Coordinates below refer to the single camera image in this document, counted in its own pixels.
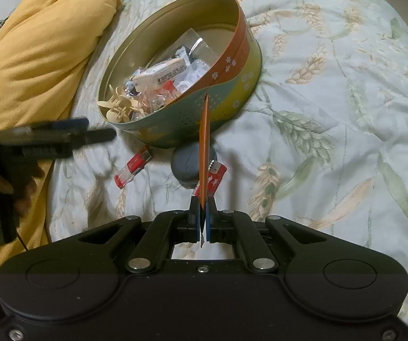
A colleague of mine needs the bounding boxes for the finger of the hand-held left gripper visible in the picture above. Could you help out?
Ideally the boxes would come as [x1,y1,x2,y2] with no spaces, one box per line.
[12,118,90,139]
[22,130,117,160]

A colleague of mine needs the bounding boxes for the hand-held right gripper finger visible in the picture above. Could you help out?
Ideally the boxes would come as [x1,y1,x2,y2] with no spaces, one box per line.
[205,199,332,276]
[78,195,204,276]

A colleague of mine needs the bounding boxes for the beige hair claw clip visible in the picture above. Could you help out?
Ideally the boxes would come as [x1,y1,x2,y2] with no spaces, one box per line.
[106,108,135,123]
[97,85,137,112]

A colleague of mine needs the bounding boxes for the clear vial with red cap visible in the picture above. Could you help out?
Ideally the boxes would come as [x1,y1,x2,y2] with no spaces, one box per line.
[161,81,176,100]

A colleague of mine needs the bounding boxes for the cartoon rabbit tissue pack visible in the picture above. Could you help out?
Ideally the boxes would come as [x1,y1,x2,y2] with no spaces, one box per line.
[132,59,187,92]

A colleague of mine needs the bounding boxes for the round floral tin container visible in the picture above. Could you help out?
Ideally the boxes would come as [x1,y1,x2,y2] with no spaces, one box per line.
[97,0,262,149]

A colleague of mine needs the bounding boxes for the red lighter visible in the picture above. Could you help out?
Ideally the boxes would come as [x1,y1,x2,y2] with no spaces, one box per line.
[193,161,227,199]
[114,148,153,189]

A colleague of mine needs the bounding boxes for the grey round disc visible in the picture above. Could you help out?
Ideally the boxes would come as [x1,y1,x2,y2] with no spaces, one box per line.
[170,143,218,189]

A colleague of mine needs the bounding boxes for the yellow blanket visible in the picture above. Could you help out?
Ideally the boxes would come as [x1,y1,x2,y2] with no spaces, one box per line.
[0,0,119,327]

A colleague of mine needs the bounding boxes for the floral bed sheet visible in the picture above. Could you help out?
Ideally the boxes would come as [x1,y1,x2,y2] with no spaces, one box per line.
[45,0,408,331]

